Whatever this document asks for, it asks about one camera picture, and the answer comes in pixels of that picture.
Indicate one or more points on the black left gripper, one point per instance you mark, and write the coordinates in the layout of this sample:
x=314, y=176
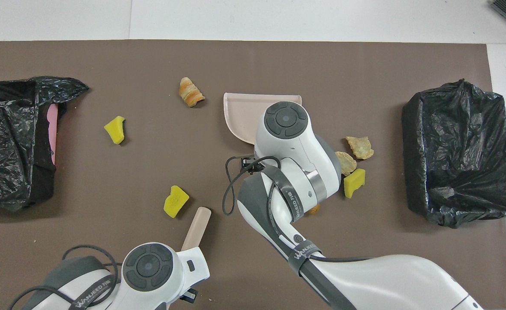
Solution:
x=190, y=295

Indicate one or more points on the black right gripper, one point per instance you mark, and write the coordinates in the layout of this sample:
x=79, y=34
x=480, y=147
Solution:
x=249, y=163

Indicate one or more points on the beige plastic dustpan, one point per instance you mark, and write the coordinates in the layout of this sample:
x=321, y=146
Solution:
x=240, y=116

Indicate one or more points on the beige hand brush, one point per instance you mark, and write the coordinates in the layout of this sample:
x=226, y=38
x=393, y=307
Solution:
x=197, y=226

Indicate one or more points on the brown fried nugget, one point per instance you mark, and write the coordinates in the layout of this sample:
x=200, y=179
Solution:
x=314, y=209

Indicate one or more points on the yellow sponge piece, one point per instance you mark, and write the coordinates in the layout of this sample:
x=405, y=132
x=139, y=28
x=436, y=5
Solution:
x=114, y=129
x=175, y=202
x=354, y=183

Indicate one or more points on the toy croissant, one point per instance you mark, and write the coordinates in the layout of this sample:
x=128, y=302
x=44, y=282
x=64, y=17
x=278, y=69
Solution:
x=189, y=92

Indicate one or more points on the beige lump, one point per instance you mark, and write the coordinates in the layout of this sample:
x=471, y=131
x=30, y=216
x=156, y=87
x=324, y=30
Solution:
x=347, y=164
x=360, y=147

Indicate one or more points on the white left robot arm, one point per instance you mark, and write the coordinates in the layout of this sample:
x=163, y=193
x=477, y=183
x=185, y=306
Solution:
x=149, y=267

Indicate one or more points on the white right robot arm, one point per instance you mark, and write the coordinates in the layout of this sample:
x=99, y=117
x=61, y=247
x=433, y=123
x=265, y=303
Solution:
x=287, y=142

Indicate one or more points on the pink plastic bin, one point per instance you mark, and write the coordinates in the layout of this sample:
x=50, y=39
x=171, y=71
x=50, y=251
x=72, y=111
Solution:
x=52, y=129

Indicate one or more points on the black bag covered bin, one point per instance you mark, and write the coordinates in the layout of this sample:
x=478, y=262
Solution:
x=459, y=150

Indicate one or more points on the brown table mat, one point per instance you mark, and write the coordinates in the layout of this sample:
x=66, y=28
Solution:
x=279, y=60

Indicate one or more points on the black garbage bag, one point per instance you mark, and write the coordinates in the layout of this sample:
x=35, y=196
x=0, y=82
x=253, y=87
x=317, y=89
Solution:
x=3, y=142

